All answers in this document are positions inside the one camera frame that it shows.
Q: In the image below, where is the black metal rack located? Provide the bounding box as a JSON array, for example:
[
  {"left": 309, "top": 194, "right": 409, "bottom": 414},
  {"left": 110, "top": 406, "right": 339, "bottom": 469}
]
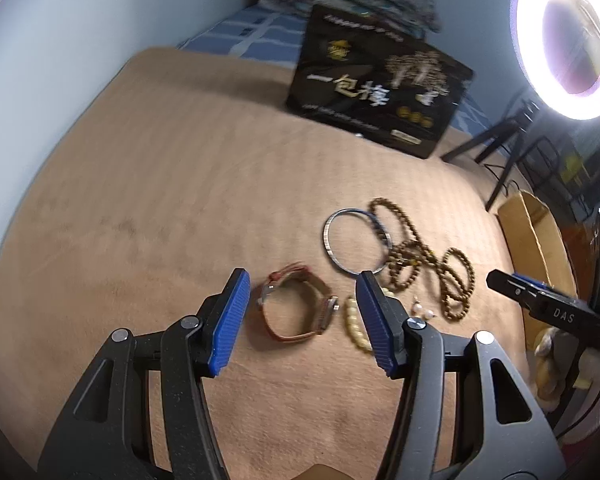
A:
[{"left": 522, "top": 132, "right": 600, "bottom": 206}]

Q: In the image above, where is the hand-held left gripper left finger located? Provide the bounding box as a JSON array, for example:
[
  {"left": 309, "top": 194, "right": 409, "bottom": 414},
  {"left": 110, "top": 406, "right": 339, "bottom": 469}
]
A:
[{"left": 37, "top": 267, "right": 253, "bottom": 480}]

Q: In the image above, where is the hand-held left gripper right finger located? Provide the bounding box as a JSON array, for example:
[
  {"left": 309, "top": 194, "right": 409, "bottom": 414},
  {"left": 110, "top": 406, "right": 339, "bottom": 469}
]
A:
[{"left": 355, "top": 270, "right": 568, "bottom": 480}]

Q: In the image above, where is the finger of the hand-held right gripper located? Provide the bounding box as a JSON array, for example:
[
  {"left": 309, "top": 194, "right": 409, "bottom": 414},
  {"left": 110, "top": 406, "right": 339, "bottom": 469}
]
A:
[{"left": 486, "top": 269, "right": 548, "bottom": 311}]

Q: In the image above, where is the white ring light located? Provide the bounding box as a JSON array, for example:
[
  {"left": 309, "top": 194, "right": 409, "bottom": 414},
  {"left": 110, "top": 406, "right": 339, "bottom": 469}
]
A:
[{"left": 509, "top": 0, "right": 600, "bottom": 122}]

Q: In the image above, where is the black printed bag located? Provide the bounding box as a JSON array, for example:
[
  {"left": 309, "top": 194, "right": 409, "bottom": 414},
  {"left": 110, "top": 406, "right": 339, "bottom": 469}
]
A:
[{"left": 285, "top": 4, "right": 476, "bottom": 161}]

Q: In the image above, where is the brown wooden bead necklace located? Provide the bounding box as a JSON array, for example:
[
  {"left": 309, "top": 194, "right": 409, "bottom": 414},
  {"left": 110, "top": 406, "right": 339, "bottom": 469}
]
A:
[{"left": 368, "top": 197, "right": 476, "bottom": 322}]

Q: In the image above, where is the cardboard box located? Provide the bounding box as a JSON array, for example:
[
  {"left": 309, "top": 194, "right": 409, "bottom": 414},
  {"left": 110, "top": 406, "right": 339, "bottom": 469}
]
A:
[{"left": 496, "top": 190, "right": 579, "bottom": 307}]

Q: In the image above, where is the yellow box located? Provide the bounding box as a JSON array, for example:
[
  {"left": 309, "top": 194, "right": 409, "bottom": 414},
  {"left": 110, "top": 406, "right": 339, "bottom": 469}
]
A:
[{"left": 560, "top": 152, "right": 589, "bottom": 184}]

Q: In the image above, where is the silver bangle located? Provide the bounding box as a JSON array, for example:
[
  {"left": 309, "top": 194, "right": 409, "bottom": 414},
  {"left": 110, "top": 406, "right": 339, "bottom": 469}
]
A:
[{"left": 323, "top": 207, "right": 394, "bottom": 276}]

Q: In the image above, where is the cream bead bracelet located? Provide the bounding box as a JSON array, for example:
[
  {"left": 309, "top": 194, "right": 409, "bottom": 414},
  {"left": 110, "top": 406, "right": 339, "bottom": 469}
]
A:
[{"left": 343, "top": 287, "right": 396, "bottom": 357}]

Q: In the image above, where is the black tripod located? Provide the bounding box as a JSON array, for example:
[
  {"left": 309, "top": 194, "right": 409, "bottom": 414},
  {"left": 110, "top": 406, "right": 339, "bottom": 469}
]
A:
[{"left": 440, "top": 87, "right": 545, "bottom": 212}]

